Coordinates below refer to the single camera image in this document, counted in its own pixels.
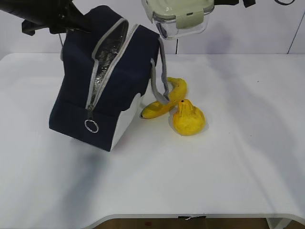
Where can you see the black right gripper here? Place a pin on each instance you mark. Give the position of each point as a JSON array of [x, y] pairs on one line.
[[247, 3]]

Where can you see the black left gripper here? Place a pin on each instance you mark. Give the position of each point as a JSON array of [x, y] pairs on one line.
[[53, 14]]

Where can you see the navy blue lunch bag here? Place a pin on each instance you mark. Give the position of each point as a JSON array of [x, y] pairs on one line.
[[106, 74]]

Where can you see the green lid glass container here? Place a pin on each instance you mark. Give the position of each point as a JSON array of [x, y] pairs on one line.
[[177, 18]]

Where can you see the yellow banana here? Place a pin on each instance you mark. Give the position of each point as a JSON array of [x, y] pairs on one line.
[[156, 109]]

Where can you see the yellow pear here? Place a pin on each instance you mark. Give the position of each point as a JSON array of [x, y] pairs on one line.
[[188, 119]]

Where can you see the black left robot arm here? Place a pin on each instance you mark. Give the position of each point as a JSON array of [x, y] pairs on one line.
[[14, 7]]

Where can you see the black tape on table edge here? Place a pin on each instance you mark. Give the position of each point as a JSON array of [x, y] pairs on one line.
[[192, 217]]

